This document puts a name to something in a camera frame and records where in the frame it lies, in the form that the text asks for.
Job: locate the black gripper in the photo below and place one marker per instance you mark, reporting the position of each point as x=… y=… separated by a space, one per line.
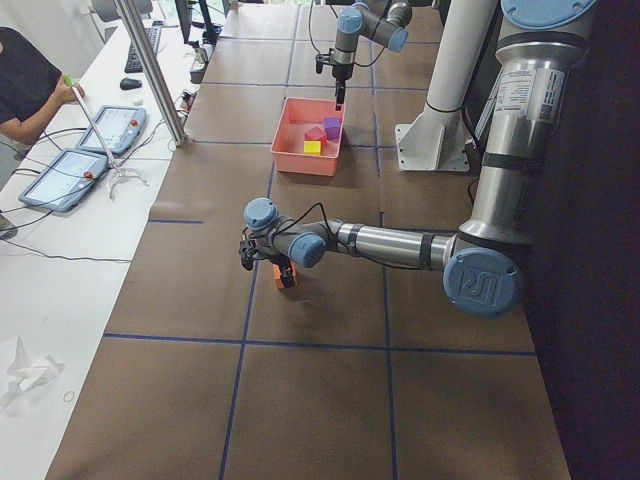
x=341 y=73
x=281 y=261

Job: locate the orange foam cube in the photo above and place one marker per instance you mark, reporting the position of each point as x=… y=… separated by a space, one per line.
x=285 y=276

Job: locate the purple foam cube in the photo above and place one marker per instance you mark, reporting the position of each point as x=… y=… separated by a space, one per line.
x=332 y=127

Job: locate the pink foam cube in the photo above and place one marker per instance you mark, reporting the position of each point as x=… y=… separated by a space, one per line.
x=316 y=133

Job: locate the yellow foam cube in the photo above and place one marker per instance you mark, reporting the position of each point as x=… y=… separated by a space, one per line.
x=312 y=147

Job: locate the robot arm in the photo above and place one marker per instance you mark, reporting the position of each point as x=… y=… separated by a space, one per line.
x=387 y=29
x=539 y=43

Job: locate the pink plastic bin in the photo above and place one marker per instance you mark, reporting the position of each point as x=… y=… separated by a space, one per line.
x=297 y=116

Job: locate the clear grabber stick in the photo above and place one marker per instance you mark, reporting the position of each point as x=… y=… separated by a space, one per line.
x=119 y=174

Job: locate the black computer mouse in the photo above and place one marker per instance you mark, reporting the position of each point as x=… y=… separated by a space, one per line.
x=127 y=84

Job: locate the far teach pendant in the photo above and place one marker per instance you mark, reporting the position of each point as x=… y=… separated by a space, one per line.
x=120 y=126

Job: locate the teach pendant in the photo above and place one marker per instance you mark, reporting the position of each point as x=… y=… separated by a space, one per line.
x=66 y=181
x=120 y=126

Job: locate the white side table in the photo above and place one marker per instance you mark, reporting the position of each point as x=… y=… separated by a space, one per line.
x=61 y=273

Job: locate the near teach pendant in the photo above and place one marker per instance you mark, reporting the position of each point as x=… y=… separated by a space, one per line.
x=66 y=181

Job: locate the crumpled white paper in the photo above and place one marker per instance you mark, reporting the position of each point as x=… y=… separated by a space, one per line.
x=20 y=373

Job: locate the person in black shirt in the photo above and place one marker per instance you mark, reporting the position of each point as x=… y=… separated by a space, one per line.
x=32 y=89

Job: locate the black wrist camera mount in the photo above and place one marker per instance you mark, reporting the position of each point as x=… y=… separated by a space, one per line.
x=323 y=59

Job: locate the white pedestal column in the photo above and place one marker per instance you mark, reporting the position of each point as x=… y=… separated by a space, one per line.
x=435 y=140

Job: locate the aluminium frame post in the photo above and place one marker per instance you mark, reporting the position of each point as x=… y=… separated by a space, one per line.
x=130 y=16

